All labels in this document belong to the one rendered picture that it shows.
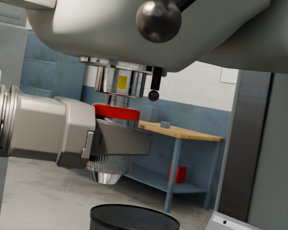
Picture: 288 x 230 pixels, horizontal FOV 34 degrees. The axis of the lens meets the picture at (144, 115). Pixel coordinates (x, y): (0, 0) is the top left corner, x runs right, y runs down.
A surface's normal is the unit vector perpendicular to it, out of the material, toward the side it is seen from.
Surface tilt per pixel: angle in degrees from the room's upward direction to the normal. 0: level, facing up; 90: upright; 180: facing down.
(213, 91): 90
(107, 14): 119
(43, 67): 90
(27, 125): 90
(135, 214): 87
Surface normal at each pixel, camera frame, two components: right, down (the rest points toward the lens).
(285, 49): -0.55, 0.65
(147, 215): -0.29, -0.06
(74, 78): 0.64, 0.14
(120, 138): 0.31, 0.10
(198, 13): 0.49, 0.58
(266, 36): -0.77, 0.07
